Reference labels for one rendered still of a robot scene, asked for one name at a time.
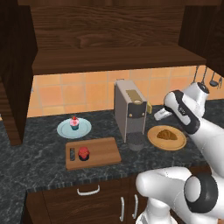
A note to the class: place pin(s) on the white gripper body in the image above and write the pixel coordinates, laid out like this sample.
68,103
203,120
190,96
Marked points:
162,114

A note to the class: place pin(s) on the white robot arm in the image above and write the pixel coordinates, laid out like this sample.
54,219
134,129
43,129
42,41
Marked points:
210,140

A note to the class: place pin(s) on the brown croissant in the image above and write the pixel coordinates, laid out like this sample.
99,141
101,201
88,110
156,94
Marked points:
167,135

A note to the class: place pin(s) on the wooden cutting board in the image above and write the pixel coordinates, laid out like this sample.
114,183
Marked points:
102,153

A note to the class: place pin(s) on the red-lidded jam jar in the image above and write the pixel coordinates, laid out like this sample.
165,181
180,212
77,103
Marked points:
84,152

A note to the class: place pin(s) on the dark wooden open cabinet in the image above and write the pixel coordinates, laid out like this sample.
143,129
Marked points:
116,38

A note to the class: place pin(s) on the dark wooden cabinet door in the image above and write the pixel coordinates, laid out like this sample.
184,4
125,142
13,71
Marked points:
207,32
14,73

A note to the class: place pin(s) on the small yellow block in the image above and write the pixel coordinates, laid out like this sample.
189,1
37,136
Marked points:
149,108

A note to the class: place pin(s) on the yellow plate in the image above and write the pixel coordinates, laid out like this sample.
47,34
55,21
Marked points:
167,144

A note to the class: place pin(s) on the grey coffee machine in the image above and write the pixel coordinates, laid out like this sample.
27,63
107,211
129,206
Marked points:
125,108

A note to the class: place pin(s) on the hanging dark kitchen utensil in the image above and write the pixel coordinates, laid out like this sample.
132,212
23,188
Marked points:
197,76
220,82

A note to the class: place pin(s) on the hanging dark ladle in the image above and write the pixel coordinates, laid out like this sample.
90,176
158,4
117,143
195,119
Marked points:
213,82

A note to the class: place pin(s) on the pink cupcake with cherry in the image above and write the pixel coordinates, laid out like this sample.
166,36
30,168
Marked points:
74,124

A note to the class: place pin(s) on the dark wooden cupboard door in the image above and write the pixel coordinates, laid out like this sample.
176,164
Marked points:
140,204
81,211

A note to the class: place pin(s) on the light blue plate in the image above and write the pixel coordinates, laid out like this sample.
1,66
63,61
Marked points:
64,129

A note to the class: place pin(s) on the dark wooden drawer front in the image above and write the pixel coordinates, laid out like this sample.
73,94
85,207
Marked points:
64,191

